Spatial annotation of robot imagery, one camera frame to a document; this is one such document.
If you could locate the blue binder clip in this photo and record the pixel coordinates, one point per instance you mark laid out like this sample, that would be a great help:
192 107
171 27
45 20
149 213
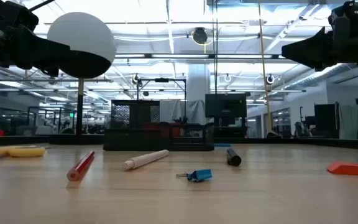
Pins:
200 175

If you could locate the black metal rig frame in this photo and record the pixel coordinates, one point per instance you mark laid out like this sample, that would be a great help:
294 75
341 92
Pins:
162 80

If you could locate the black marker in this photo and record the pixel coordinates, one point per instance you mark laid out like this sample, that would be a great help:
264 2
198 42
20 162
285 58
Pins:
233 158

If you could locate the black monitor on stand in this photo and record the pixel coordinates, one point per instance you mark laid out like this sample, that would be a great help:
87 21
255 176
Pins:
225 105

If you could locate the beige cylindrical marker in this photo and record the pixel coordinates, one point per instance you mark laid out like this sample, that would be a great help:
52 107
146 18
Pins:
145 160

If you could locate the black mesh desk organizer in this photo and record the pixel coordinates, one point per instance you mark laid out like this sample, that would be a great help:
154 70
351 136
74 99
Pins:
135 140

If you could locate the black aluminium table frame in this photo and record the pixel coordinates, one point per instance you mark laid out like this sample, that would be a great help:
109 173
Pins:
291 141

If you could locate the white cloth cover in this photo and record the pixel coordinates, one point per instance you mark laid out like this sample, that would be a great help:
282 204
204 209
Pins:
179 110

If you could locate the orange eraser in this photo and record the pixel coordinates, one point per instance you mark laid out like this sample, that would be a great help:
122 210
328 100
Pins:
353 169

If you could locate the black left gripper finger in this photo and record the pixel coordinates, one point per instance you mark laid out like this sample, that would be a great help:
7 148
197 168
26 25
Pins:
42 53
51 71

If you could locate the white globe desk lamp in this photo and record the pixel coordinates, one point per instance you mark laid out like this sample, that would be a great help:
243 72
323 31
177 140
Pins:
79 37

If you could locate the red coloured pencil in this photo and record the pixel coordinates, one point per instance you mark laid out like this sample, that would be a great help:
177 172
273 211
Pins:
81 166

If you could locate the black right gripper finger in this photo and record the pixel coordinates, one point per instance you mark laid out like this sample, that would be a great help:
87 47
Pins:
325 66
309 49

